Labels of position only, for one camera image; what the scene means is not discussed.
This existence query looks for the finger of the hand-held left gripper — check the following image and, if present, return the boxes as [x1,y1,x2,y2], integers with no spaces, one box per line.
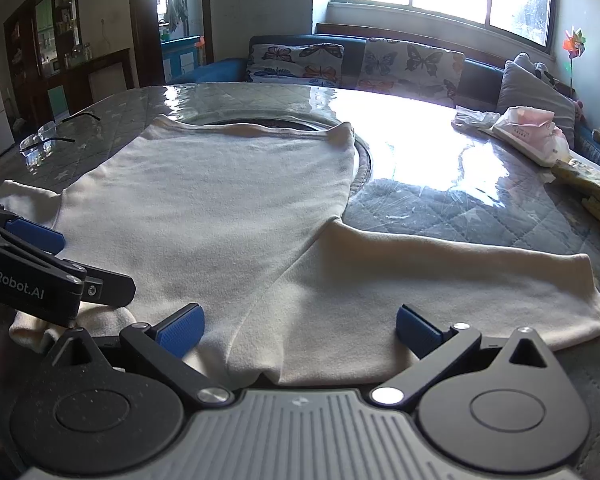
[0,199,67,257]
[55,260,137,308]

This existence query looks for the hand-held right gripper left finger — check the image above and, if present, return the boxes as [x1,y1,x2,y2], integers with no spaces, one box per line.
[45,302,236,408]

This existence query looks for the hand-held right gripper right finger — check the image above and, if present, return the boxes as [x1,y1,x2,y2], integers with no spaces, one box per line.
[372,304,563,407]

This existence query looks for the cream long-sleeve shirt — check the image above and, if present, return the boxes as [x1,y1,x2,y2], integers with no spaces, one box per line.
[0,114,600,388]

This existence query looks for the clear eyeglasses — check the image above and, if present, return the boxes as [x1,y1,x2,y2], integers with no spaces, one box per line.
[19,111,102,157]

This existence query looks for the green board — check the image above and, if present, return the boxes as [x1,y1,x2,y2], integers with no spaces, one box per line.
[47,85,72,119]

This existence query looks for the dark wooden cabinet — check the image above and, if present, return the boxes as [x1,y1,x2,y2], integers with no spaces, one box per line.
[2,0,89,117]

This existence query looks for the white plastic bag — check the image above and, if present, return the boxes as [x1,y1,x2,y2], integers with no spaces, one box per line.
[452,105,502,129]

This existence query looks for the folded yellow cloth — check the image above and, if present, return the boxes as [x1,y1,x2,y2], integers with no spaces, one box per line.
[550,157,600,240]

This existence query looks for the pink and white packet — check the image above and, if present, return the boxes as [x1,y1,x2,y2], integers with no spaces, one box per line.
[489,106,572,168]

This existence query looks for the blue play fence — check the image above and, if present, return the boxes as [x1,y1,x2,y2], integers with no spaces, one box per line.
[160,35,204,84]

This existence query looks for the blue sofa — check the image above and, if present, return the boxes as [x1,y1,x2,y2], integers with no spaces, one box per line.
[195,35,600,163]

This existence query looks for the square butterfly print cushion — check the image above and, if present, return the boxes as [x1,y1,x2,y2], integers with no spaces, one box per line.
[357,38,467,109]

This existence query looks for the grey pillow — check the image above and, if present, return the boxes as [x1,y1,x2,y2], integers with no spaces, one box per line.
[496,59,579,135]

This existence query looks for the hanging grey cloth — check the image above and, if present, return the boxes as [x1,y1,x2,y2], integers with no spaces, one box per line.
[164,0,189,34]

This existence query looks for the wide butterfly print cushion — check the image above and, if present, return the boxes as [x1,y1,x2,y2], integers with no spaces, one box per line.
[245,42,346,87]

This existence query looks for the colourful pinwheel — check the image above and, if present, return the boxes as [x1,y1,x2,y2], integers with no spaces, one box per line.
[562,25,589,92]

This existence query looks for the dark wooden door frame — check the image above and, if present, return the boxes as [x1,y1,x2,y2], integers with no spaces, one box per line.
[129,0,214,87]

